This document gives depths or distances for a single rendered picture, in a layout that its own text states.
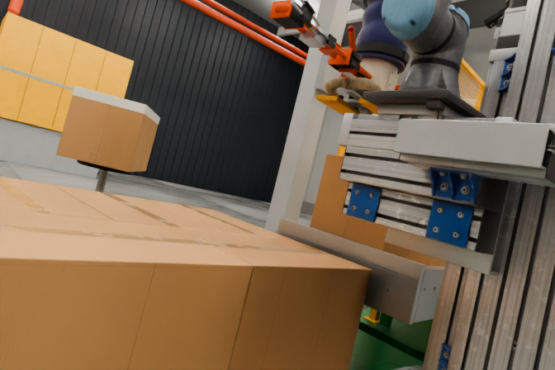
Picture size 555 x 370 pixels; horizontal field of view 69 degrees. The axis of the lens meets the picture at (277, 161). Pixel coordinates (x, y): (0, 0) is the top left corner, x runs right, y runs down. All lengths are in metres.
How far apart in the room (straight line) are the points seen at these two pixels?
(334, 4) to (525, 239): 2.38
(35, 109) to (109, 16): 4.68
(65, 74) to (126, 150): 6.13
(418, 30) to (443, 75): 0.13
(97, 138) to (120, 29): 9.91
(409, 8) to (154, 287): 0.79
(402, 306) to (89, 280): 1.07
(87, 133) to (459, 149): 2.08
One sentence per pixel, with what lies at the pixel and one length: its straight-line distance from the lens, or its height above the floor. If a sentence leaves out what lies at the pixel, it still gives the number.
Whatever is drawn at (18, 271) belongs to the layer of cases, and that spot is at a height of 0.52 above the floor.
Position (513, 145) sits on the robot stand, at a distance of 0.75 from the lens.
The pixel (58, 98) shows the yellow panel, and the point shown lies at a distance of 8.45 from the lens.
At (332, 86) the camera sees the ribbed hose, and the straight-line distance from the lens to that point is 1.59.
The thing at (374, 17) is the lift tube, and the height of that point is 1.50.
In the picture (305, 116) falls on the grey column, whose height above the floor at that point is 1.27.
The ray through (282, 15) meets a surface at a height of 1.23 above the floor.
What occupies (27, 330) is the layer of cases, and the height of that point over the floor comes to 0.42.
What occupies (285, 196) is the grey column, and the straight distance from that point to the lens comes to 2.81.
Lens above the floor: 0.76
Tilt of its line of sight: 3 degrees up
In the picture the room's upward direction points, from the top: 14 degrees clockwise
